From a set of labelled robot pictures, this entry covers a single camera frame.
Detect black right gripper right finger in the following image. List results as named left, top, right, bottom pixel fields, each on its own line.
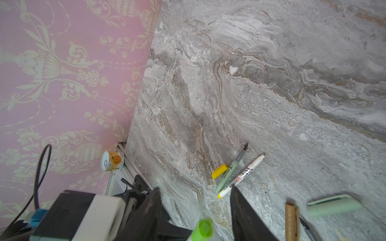
left=230, top=187, right=278, bottom=241

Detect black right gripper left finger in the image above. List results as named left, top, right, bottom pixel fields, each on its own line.
left=114, top=187, right=162, bottom=241

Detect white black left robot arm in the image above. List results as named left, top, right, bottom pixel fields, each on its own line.
left=115, top=175, right=193, bottom=241

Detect pale green pen dark tip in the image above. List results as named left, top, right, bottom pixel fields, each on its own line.
left=215, top=143, right=249, bottom=194

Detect white pen yellow tip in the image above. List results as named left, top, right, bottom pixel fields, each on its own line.
left=217, top=154, right=266, bottom=199

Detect yellow pen cap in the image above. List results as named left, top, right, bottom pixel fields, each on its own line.
left=212, top=164, right=229, bottom=180

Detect pale green pen cap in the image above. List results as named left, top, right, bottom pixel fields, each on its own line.
left=306, top=194, right=363, bottom=218

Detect aluminium front rail frame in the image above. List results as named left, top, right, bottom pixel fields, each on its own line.
left=106, top=157, right=152, bottom=211

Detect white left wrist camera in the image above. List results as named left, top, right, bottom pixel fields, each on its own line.
left=29, top=190, right=126, bottom=241

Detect black left camera cable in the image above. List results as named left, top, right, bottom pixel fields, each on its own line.
left=0, top=144, right=52, bottom=239

